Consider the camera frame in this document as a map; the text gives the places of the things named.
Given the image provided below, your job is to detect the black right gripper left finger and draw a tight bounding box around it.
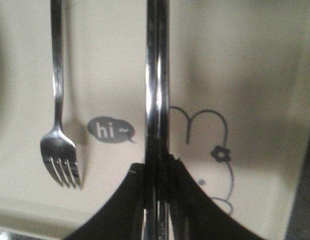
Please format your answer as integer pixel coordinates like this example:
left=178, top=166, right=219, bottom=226
left=65, top=163, right=144, bottom=240

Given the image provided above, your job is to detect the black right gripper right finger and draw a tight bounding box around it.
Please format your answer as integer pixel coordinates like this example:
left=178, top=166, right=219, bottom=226
left=169, top=155, right=261, bottom=240

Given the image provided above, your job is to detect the silver metal fork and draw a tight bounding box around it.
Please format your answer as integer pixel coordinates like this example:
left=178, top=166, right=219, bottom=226
left=40, top=0, right=82, bottom=188

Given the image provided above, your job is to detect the cream rabbit serving tray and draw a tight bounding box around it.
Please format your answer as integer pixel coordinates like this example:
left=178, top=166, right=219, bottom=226
left=0, top=0, right=310, bottom=240

